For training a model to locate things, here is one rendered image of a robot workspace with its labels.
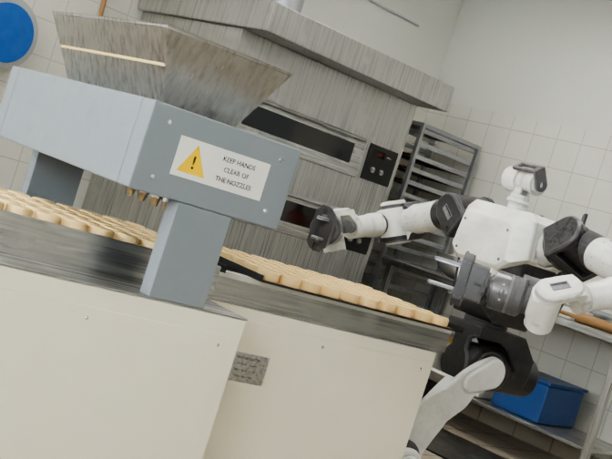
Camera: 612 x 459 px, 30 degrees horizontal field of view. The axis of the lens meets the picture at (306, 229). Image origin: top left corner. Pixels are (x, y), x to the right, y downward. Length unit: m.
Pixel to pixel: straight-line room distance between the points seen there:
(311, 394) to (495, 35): 6.25
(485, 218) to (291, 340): 0.75
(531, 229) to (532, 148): 5.19
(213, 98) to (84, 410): 0.63
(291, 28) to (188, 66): 3.92
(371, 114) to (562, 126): 1.69
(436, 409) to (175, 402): 1.00
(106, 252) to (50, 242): 0.11
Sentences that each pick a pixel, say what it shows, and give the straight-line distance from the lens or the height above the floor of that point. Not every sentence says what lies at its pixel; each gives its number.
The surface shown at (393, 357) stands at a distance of 2.70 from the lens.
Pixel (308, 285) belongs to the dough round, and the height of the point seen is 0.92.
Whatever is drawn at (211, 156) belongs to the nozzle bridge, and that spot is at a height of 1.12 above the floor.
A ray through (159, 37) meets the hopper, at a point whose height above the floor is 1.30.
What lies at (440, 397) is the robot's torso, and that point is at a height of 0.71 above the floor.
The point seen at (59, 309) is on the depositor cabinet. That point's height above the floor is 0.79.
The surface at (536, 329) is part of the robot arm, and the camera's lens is 2.57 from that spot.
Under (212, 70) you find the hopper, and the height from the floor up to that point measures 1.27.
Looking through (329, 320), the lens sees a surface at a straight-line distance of 2.57.
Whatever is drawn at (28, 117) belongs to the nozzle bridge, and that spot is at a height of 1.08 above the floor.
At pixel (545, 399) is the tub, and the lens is 7.00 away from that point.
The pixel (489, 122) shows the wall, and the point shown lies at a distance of 8.41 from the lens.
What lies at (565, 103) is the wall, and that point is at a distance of 8.09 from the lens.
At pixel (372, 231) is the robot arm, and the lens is 3.38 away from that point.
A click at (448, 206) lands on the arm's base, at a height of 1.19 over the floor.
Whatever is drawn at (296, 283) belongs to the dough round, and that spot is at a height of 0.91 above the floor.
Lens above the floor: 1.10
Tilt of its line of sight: 2 degrees down
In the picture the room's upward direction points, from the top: 18 degrees clockwise
